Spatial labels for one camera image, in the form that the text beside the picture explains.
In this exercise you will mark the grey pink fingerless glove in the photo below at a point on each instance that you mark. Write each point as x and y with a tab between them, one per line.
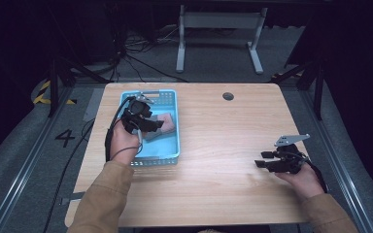
166	122

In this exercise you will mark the yellow black floor tape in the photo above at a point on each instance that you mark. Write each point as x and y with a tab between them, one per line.
43	93

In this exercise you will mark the person's left hand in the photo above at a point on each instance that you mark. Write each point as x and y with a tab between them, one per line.
123	145

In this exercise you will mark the grey tape strip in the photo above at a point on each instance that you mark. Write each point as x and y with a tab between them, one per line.
93	105

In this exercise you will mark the blue plastic basket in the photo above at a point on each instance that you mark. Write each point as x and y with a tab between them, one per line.
162	147

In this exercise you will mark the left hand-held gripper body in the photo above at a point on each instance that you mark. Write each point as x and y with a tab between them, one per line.
136	111

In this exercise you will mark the person's right hand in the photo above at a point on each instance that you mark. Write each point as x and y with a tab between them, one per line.
304	183

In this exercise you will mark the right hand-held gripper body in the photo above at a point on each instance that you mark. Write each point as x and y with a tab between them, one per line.
288	158

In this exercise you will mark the black metal stand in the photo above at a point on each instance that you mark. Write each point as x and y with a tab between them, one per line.
317	87
56	84

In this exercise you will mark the white metal desk frame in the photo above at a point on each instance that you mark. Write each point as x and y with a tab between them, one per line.
221	21

